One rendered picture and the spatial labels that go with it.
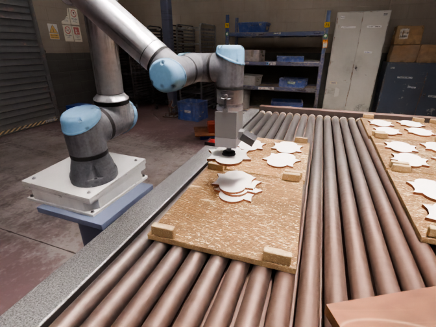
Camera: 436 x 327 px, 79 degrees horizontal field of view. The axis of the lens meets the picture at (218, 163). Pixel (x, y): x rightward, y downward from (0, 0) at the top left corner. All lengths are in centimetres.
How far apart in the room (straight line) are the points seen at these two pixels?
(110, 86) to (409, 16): 567
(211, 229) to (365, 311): 38
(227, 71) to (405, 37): 511
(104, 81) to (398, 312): 90
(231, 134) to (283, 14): 544
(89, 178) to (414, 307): 83
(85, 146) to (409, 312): 83
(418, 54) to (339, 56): 121
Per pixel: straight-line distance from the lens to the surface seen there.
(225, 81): 72
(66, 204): 98
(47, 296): 65
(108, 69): 94
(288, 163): 104
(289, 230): 70
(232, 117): 73
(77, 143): 89
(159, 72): 64
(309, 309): 56
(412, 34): 573
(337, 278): 63
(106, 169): 93
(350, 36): 547
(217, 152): 82
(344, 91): 552
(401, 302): 46
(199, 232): 67
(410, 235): 85
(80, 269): 67
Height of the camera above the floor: 135
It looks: 24 degrees down
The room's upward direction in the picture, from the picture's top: straight up
